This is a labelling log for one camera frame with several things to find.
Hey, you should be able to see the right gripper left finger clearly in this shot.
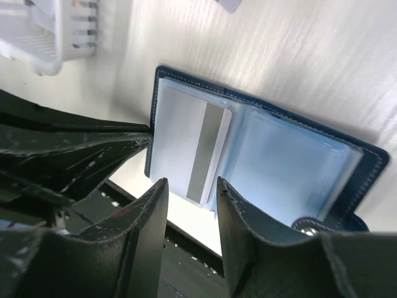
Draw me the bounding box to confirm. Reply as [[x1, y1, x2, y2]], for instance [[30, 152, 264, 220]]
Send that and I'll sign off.
[[1, 178, 169, 297]]

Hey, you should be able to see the diamond print silver card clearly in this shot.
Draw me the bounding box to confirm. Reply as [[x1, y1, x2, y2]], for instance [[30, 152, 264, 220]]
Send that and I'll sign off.
[[217, 0, 242, 14]]

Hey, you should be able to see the silver card black stripe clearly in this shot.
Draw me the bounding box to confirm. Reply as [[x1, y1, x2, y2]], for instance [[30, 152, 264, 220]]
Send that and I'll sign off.
[[150, 87, 232, 205]]

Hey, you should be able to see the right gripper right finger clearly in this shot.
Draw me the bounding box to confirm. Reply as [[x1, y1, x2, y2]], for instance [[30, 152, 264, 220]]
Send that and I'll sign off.
[[217, 178, 396, 297]]

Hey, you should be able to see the white plastic basket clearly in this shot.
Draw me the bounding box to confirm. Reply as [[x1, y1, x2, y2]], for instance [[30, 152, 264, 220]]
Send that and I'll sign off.
[[1, 1, 99, 76]]

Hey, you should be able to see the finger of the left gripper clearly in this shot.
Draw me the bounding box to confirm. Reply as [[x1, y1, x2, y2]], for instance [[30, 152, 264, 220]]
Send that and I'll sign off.
[[1, 91, 153, 202]]

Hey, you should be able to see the blue card holder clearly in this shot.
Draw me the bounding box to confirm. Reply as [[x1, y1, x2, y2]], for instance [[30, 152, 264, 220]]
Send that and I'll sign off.
[[150, 66, 390, 232]]

